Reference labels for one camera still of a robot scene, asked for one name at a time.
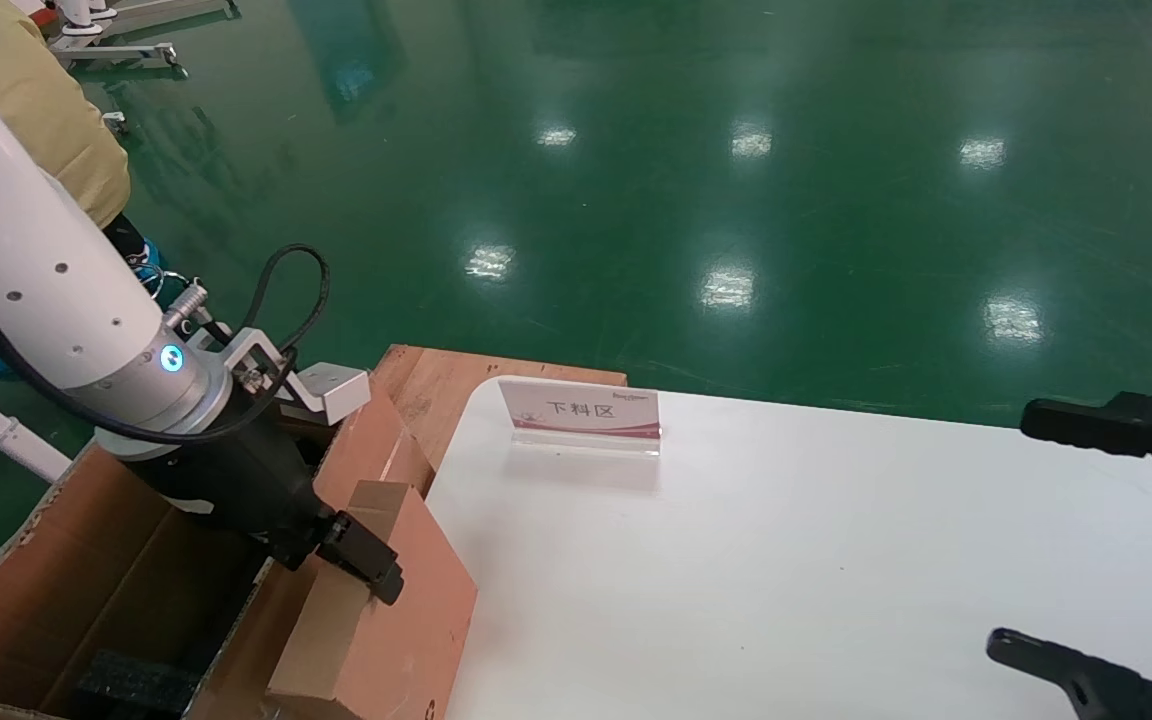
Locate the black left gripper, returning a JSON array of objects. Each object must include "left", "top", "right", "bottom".
[{"left": 121, "top": 400, "right": 405, "bottom": 606}]

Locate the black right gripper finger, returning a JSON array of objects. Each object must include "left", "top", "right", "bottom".
[
  {"left": 988, "top": 630, "right": 1152, "bottom": 720},
  {"left": 1021, "top": 390, "right": 1152, "bottom": 498}
]

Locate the small cardboard box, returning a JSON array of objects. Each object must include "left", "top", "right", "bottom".
[{"left": 266, "top": 480, "right": 479, "bottom": 720}]

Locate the large cardboard box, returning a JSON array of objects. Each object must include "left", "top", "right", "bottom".
[{"left": 0, "top": 395, "right": 437, "bottom": 720}]

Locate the black foam block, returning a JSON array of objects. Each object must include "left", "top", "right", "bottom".
[{"left": 71, "top": 650, "right": 202, "bottom": 719}]

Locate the acrylic sign with Chinese text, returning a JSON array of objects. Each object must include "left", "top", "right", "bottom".
[{"left": 498, "top": 377, "right": 662, "bottom": 458}]

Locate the white wheeled stand base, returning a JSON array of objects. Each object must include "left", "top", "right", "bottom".
[{"left": 31, "top": 0, "right": 242, "bottom": 73}]

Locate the person in yellow jacket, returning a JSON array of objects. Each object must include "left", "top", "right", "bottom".
[{"left": 0, "top": 0, "right": 132, "bottom": 229}]

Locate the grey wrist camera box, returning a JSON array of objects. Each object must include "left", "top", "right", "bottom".
[{"left": 294, "top": 365, "right": 373, "bottom": 426}]

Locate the silver camera mount bracket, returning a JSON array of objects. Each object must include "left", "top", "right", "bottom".
[{"left": 191, "top": 327, "right": 327, "bottom": 411}]

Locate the thick black looped cable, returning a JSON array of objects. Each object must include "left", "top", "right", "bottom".
[{"left": 241, "top": 243, "right": 332, "bottom": 356}]

